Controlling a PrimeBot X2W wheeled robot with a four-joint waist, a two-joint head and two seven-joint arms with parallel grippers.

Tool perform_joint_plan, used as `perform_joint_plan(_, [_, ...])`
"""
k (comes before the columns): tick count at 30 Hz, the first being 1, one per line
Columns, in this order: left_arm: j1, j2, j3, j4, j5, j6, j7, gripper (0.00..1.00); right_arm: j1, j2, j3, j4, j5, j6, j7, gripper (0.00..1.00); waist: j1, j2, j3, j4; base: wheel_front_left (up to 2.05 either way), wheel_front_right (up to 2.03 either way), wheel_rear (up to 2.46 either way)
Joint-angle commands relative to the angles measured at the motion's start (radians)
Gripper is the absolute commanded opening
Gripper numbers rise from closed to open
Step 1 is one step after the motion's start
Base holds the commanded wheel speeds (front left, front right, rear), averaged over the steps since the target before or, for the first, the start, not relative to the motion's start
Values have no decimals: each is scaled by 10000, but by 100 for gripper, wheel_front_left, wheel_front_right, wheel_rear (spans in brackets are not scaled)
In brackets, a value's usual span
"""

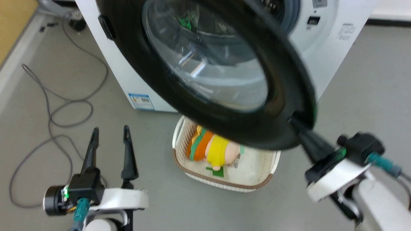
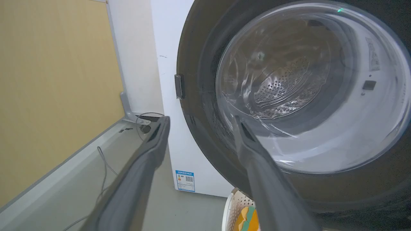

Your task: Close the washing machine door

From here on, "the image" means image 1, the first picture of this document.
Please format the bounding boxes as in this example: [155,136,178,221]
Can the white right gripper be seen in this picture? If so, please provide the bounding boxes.
[288,117,370,203]

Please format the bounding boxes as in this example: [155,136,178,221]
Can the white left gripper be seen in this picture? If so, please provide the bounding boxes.
[80,125,149,212]

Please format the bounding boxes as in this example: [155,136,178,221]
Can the black round glass washer door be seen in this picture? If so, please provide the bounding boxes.
[96,0,318,151]

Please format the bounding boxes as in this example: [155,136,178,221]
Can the white front-load washing machine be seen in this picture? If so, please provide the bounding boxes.
[74,0,378,113]

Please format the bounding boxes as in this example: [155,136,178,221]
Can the blue energy label sticker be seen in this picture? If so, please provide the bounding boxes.
[128,93,155,111]

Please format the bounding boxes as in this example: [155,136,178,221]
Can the white perforated laundry basket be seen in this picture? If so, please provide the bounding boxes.
[172,115,282,193]

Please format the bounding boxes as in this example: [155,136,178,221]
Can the black round left gripper motor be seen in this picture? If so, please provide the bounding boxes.
[43,185,67,216]

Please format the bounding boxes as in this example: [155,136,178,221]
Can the plush doll orange yellow clothes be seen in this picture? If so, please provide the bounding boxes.
[186,125,245,171]

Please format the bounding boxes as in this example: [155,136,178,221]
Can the green paper piece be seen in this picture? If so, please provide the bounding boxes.
[205,166,225,178]

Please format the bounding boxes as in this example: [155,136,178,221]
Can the white text sticker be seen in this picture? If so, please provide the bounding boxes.
[337,22,357,41]

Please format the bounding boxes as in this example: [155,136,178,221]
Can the grey base with black wheel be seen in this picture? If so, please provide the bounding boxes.
[36,0,87,32]

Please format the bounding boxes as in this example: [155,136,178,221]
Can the light wooden panel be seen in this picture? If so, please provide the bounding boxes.
[0,0,39,66]

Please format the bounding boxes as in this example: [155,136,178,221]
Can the teal plug left gripper cable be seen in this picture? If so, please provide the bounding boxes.
[69,198,91,231]

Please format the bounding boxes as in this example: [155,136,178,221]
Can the teal plug gripper cable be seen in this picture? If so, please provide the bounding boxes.
[69,198,91,231]
[367,152,411,193]

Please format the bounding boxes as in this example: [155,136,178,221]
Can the teal plug right gripper cable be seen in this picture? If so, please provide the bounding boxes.
[367,152,411,193]

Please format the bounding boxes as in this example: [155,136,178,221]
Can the grey floor cable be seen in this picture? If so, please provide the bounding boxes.
[9,19,109,209]

